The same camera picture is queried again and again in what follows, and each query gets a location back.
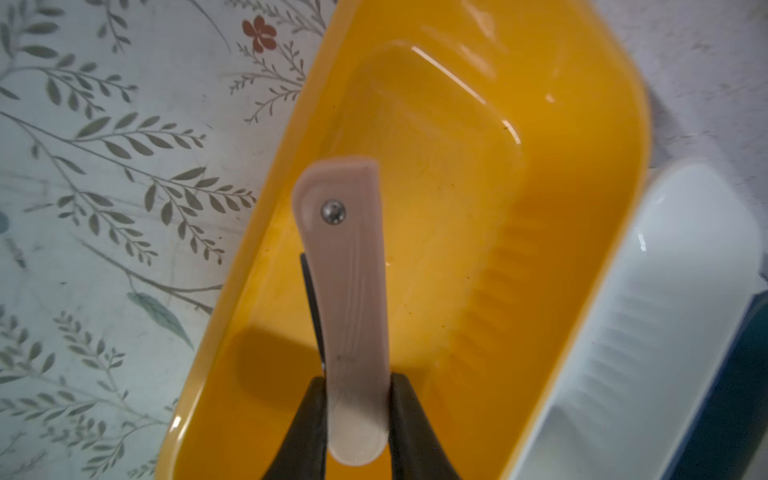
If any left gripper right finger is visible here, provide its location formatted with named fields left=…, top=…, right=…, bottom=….
left=389, top=373, right=459, bottom=480

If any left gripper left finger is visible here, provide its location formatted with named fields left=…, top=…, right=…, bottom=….
left=262, top=377, right=328, bottom=480

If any pink fruit knife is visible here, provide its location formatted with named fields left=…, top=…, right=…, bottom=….
left=292, top=157, right=391, bottom=467

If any white plastic storage box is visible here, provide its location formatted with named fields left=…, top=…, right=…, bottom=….
left=511, top=158, right=762, bottom=479

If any dark teal storage box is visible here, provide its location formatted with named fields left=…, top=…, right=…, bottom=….
left=669, top=292, right=767, bottom=479

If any yellow plastic storage box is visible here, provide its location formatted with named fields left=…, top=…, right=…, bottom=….
left=156, top=1, right=650, bottom=479

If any floral patterned table mat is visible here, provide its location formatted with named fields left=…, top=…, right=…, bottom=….
left=1, top=1, right=335, bottom=479

